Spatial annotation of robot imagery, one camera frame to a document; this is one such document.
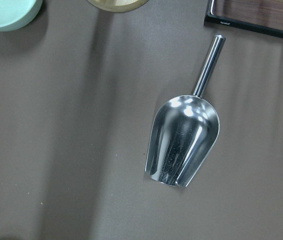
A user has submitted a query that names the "steel ice scoop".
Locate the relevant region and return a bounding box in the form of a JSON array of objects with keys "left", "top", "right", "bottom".
[{"left": 145, "top": 34, "right": 226, "bottom": 188}]

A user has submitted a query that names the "wooden cup tree stand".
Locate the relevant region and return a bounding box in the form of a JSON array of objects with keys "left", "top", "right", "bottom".
[{"left": 87, "top": 0, "right": 148, "bottom": 13}]

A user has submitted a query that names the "light green bowl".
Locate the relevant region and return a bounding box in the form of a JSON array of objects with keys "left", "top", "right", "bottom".
[{"left": 0, "top": 0, "right": 43, "bottom": 32}]

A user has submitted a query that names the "black wire glass rack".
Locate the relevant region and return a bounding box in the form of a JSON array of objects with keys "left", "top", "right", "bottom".
[{"left": 204, "top": 0, "right": 283, "bottom": 38}]

